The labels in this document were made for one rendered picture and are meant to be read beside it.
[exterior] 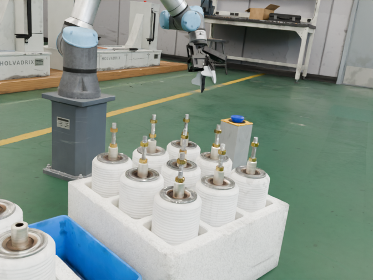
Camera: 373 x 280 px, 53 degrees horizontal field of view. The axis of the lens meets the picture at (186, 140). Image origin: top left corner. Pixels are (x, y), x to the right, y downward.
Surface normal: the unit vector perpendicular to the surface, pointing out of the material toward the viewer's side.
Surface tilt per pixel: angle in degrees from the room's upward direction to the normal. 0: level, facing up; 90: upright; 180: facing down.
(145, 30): 90
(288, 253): 0
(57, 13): 90
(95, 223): 90
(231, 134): 90
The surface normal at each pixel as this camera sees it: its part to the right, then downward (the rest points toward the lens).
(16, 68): 0.90, 0.21
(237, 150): 0.68, 0.27
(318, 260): 0.10, -0.95
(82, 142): 0.33, 0.30
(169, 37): -0.43, 0.22
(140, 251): -0.72, 0.13
